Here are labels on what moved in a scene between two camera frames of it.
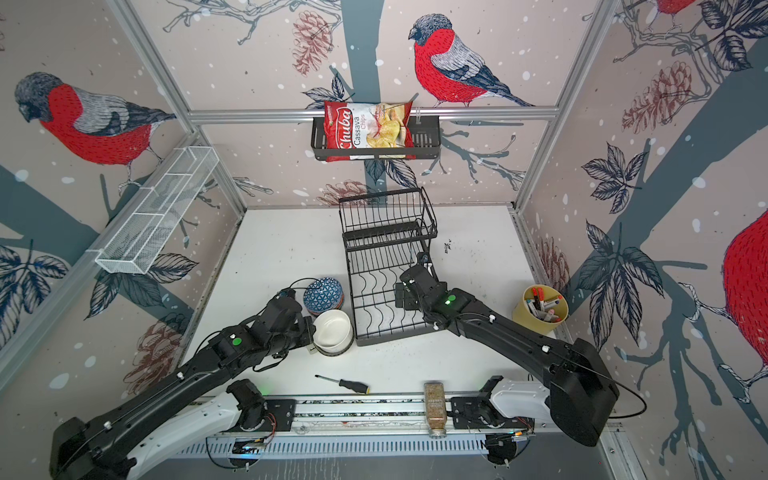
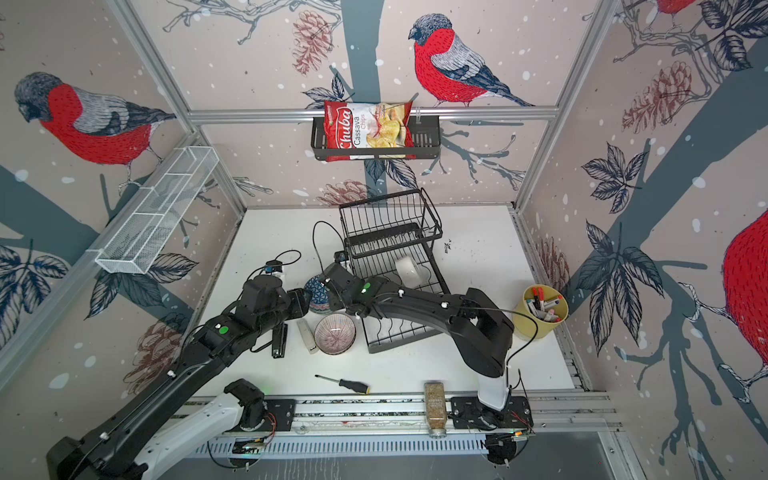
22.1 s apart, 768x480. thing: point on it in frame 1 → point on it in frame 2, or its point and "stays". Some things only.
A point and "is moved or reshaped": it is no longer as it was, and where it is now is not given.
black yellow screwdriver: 358,387 stays
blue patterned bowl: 323,295 stays
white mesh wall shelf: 142,239 stays
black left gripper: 309,331 → 300,302
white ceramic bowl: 335,332 is moved or reshaped
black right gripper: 406,301 → 334,305
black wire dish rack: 384,234 stays
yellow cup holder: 542,309 stays
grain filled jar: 435,409 stays
